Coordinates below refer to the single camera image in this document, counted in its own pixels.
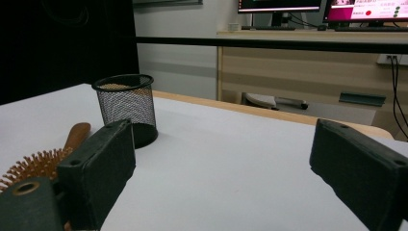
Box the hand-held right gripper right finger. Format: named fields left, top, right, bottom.
left=309, top=117, right=408, bottom=231

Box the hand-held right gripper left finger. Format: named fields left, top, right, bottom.
left=57, top=118, right=137, bottom=231

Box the wooden hairbrush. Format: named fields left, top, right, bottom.
left=0, top=122, right=92, bottom=193

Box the black mesh pen holder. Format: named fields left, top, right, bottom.
left=91, top=73, right=159, bottom=149

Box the white power outlet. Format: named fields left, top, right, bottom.
left=376, top=53, right=408, bottom=67

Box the beige cabinet with drawers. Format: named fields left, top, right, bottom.
left=217, top=30, right=408, bottom=142

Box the grey chair base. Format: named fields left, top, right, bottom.
left=244, top=92, right=310, bottom=112

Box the black curtain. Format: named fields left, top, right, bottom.
left=0, top=0, right=140, bottom=106

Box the black keyboard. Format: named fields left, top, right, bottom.
left=241, top=25, right=296, bottom=32
left=334, top=26, right=408, bottom=33

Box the computer monitor with pink screen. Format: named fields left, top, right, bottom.
left=322, top=0, right=408, bottom=27

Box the black horizontal bar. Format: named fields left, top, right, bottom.
left=136, top=36, right=408, bottom=55

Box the computer monitor with dark screen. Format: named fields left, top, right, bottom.
left=237, top=0, right=322, bottom=27

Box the dark green desk handle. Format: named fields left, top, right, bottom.
left=338, top=91, right=387, bottom=108

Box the black cable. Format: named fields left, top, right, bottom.
left=389, top=56, right=408, bottom=141

